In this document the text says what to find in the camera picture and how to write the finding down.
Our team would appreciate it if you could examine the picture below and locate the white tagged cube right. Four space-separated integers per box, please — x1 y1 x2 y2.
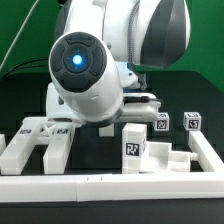
183 112 202 131

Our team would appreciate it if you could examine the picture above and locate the white chair back frame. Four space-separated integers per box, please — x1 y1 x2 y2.
0 117 80 175

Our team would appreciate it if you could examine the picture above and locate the white tagged cube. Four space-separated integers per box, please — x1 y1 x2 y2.
153 112 170 131
183 112 202 131

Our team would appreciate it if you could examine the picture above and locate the black cable bundle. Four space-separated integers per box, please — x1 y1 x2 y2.
3 57 51 78

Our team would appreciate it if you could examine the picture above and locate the white tagged cube left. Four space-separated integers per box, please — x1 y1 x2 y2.
153 112 170 131

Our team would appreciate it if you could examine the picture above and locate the white chair seat part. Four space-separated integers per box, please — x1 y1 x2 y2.
141 142 199 172

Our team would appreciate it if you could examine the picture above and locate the white block at left edge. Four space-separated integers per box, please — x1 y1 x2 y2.
0 134 6 156

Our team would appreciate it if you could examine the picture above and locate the white cable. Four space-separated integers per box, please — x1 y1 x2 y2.
0 0 40 73

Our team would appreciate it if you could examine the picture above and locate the white L-shaped fence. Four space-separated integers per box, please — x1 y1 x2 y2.
0 131 224 202

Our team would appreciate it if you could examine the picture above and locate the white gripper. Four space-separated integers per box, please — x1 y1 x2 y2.
119 93 163 122

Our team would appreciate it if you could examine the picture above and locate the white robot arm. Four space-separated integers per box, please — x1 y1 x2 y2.
46 0 190 127

